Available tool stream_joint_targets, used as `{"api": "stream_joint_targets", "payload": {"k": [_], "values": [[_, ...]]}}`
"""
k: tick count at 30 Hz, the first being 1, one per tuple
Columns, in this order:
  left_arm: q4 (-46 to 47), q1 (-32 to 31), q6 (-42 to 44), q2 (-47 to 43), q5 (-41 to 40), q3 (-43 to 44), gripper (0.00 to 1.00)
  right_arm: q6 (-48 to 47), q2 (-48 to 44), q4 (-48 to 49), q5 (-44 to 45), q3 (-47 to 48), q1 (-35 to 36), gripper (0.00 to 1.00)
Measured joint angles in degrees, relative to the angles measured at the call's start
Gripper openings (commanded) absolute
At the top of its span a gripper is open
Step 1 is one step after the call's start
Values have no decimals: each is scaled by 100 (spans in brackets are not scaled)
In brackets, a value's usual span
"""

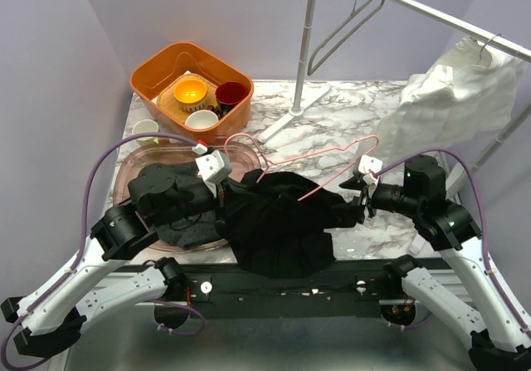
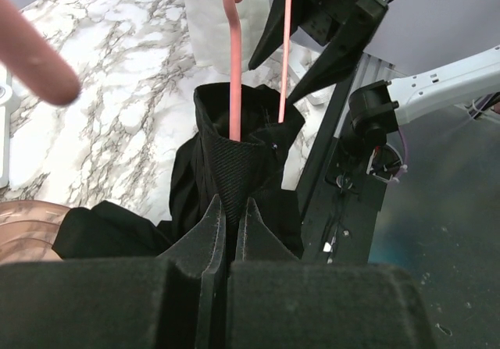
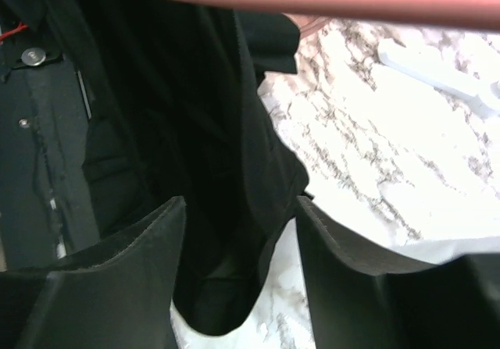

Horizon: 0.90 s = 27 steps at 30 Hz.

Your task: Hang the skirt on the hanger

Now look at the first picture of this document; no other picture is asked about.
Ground pink wire hanger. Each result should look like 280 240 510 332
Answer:
222 133 380 183

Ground woven bamboo mat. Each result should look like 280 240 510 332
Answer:
157 74 208 123

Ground clear pink plastic basket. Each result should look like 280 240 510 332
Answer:
112 142 261 254

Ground black mounting bar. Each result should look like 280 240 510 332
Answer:
182 260 412 320

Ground yellow bowl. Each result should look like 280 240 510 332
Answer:
173 77 207 113

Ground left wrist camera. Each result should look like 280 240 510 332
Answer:
192 141 232 198

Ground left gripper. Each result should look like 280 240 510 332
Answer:
151 175 260 227

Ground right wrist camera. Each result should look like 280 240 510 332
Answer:
358 154 383 198

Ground white skirt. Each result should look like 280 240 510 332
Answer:
371 37 526 164

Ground grey hanger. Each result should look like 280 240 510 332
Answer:
476 33 504 65
306 0 386 76

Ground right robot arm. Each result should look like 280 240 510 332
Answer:
341 154 530 370

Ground white mug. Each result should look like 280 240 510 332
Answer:
131 120 163 147

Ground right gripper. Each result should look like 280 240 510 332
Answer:
331 173 421 224

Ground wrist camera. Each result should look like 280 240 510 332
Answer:
192 141 232 198
358 154 383 198

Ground white bowl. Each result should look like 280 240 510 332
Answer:
185 110 219 129

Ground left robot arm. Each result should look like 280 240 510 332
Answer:
1 155 232 363

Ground dark red cup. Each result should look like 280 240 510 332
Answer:
215 81 247 117

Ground orange plastic bin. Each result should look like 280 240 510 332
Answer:
129 41 254 143

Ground silver clothes rack rail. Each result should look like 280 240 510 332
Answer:
389 0 530 63

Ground black dotted garment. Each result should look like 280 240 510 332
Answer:
158 162 221 251

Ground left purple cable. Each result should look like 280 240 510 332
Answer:
0 132 208 370

